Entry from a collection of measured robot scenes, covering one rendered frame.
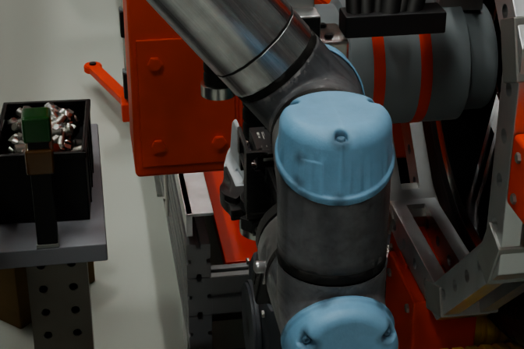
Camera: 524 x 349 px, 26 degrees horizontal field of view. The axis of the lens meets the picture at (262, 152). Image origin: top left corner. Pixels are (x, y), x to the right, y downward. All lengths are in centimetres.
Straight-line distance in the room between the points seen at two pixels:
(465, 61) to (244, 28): 44
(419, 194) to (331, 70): 63
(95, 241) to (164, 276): 76
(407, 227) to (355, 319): 64
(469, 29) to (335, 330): 54
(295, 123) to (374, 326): 14
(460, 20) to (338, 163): 52
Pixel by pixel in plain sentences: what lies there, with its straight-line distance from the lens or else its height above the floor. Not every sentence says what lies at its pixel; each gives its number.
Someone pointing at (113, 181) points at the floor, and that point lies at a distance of 283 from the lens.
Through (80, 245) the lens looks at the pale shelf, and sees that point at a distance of 169.
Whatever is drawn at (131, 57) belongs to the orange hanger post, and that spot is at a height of 71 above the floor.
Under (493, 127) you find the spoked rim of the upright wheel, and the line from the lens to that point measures 137.
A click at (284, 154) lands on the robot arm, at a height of 98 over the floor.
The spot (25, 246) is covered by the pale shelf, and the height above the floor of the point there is 45.
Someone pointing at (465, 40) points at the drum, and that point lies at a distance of 120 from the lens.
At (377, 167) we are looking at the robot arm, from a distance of 72.
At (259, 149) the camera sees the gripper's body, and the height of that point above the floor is 90.
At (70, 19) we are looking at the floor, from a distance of 396.
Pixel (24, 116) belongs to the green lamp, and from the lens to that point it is 159.
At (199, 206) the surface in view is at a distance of 189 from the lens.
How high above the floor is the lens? 130
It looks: 26 degrees down
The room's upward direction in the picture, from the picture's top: straight up
